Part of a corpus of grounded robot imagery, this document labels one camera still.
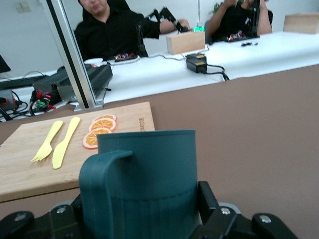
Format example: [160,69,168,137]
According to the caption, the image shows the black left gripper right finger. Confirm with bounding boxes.
[191,181,254,239]

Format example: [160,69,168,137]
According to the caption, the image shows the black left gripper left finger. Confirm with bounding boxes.
[33,194,84,239]

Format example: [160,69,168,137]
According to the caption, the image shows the teal cup with handle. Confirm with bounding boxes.
[79,129,201,239]

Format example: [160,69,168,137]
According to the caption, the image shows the bamboo cutting board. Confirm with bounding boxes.
[0,101,156,203]

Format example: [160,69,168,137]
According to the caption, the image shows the yellow plastic knife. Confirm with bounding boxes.
[52,116,81,170]

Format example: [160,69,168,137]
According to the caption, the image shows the yellow plastic fork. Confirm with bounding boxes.
[30,120,64,163]

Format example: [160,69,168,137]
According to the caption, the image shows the orange slice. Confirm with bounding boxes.
[88,119,117,133]
[82,127,113,150]
[91,114,118,125]

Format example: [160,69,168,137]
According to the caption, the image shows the grey box with red connector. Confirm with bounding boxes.
[0,89,13,108]

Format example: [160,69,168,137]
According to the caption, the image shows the black keyboard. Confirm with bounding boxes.
[0,75,49,91]

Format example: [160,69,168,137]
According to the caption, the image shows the black metal equipment box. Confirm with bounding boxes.
[57,64,113,93]

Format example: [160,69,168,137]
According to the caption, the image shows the black power supply brick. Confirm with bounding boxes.
[185,53,208,74]

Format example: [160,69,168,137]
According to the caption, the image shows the white table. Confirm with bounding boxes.
[0,31,319,118]

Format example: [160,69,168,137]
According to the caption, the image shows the white rounded device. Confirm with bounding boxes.
[84,57,104,66]

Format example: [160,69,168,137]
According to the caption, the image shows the black monitor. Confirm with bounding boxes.
[0,53,12,74]

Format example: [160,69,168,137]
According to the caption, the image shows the circuit board with red lights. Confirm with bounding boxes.
[114,52,139,62]
[226,33,260,42]

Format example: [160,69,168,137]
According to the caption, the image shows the light wooden block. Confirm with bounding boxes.
[166,31,206,55]
[283,13,319,35]

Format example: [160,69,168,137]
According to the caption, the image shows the person in black shirt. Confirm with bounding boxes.
[74,0,192,62]

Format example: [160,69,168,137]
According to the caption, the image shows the person in black sleeveless top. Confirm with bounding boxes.
[206,0,274,43]

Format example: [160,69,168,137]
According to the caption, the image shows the green potted plant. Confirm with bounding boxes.
[211,1,225,14]

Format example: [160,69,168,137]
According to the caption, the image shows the grey metal bracket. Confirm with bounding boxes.
[51,81,78,103]

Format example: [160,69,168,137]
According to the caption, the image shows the black power cable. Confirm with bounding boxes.
[206,64,230,81]
[205,71,229,82]

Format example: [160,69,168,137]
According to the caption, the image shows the aluminium frame post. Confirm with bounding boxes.
[46,0,105,112]

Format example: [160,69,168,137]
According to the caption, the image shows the grey thin cable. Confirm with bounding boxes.
[138,53,187,62]

